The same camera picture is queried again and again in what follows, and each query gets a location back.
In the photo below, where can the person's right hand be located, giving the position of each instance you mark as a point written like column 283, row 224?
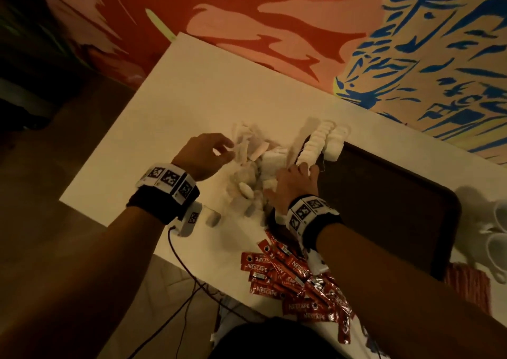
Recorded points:
column 295, row 187

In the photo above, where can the person's left hand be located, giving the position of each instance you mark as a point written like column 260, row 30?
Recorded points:
column 202, row 155

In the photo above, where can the pile of white tea bags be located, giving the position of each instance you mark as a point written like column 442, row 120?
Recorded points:
column 253, row 168

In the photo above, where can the row of tea bags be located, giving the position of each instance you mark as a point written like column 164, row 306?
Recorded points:
column 321, row 142

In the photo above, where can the pile of red Nescafe sachets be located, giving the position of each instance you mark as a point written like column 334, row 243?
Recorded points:
column 297, row 279

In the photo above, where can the dark brown tray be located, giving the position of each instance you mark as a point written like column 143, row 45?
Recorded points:
column 396, row 204

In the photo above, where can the bundle of red stir sticks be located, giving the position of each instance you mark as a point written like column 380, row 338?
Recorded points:
column 469, row 285

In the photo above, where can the person's right forearm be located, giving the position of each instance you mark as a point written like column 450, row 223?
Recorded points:
column 412, row 291

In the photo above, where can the person's left forearm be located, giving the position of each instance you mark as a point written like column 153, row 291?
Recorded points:
column 71, row 283

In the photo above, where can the black right wristband with markers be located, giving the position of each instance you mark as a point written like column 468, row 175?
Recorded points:
column 309, row 218

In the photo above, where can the black wristband with markers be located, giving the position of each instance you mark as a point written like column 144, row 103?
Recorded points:
column 162, row 190
column 309, row 218

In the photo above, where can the black left wristband with markers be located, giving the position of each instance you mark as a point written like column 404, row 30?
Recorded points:
column 162, row 190

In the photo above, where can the black clothing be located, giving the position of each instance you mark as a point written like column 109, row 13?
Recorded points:
column 285, row 340

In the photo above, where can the small white cup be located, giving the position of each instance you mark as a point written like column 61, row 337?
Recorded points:
column 495, row 216
column 495, row 256

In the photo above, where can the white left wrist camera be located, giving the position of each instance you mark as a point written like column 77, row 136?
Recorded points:
column 188, row 218

